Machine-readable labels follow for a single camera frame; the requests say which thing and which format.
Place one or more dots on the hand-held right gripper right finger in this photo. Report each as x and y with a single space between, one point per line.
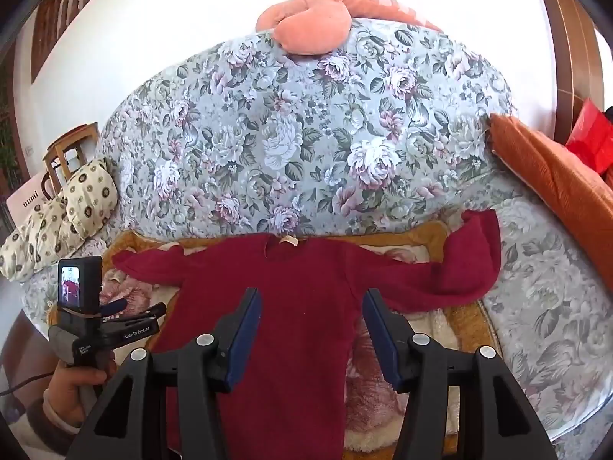
383 345

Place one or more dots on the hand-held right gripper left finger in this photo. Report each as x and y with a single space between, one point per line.
244 340

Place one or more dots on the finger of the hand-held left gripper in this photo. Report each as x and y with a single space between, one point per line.
117 304
146 311

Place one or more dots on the dark red sweater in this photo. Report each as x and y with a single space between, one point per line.
297 287

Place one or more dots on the person's left forearm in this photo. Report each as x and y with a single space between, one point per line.
45 429

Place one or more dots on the person's left hand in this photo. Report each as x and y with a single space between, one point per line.
67 388

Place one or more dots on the orange and cream plush blanket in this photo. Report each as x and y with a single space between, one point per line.
459 321

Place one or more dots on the cream dotted pillow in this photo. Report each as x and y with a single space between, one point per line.
88 196

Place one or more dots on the wooden chair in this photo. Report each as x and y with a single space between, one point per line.
72 141

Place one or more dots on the floral bed sheet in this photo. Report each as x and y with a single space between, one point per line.
550 297

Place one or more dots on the floral quilt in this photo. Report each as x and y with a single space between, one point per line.
287 129

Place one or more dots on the orange red cushion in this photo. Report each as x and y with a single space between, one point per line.
565 177

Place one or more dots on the brown wooden lattice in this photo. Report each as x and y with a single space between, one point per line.
57 14

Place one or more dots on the red plastic bag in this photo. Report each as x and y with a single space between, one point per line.
591 134

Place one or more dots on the orange plush pillow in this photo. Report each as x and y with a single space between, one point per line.
306 24

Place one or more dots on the brown wooden furniture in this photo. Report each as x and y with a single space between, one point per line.
570 57

